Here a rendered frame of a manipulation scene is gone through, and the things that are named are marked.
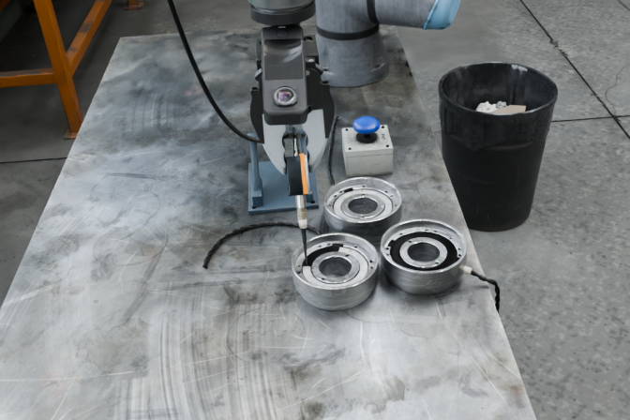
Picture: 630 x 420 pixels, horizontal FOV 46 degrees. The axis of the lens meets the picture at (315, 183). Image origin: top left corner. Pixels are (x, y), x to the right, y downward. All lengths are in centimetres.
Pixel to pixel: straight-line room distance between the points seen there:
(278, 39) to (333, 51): 56
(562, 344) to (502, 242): 42
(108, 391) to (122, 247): 25
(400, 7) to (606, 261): 123
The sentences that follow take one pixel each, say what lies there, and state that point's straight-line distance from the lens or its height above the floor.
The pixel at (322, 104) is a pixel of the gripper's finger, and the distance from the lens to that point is 84.
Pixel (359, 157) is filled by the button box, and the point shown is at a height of 83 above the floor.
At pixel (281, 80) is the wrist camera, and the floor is 108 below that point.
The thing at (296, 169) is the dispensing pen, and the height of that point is 94.
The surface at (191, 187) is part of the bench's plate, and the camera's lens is 112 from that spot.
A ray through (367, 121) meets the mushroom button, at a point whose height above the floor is 87.
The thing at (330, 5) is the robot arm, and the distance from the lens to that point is 132.
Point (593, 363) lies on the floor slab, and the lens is 198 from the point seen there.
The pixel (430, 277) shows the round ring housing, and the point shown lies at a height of 83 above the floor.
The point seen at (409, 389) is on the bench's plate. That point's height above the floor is 80.
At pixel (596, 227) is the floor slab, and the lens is 240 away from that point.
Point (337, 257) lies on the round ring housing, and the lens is 91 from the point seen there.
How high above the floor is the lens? 141
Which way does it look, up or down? 34 degrees down
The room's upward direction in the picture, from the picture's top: 4 degrees counter-clockwise
